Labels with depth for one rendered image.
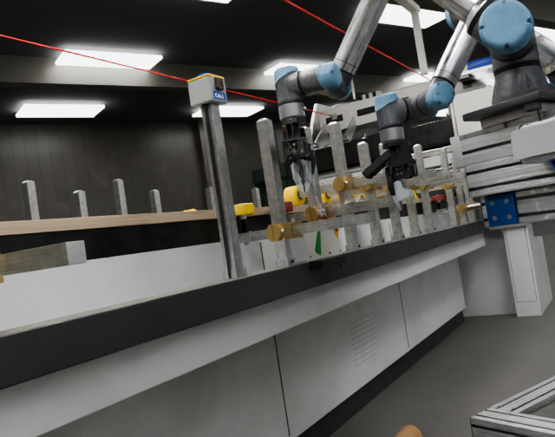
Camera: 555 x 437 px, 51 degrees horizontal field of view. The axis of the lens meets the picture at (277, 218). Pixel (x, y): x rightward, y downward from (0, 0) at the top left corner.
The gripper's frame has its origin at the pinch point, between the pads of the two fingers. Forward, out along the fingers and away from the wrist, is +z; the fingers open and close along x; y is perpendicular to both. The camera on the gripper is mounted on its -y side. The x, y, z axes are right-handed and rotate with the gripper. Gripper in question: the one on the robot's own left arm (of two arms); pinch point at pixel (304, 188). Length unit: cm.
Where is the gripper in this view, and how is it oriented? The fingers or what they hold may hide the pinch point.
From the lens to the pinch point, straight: 171.1
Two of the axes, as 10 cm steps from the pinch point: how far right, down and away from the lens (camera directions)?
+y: -1.9, -0.1, -9.8
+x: 9.7, -1.6, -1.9
